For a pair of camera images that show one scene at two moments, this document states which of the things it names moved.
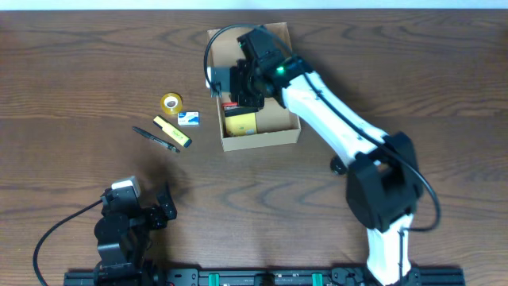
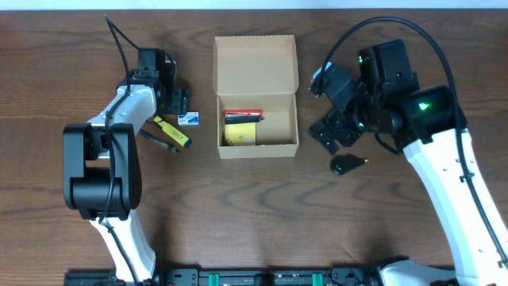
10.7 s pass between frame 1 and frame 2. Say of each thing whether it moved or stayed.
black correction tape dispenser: stayed
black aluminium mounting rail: stayed
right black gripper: moved
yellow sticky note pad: moved
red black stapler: moved
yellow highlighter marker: stayed
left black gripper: moved
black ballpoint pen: stayed
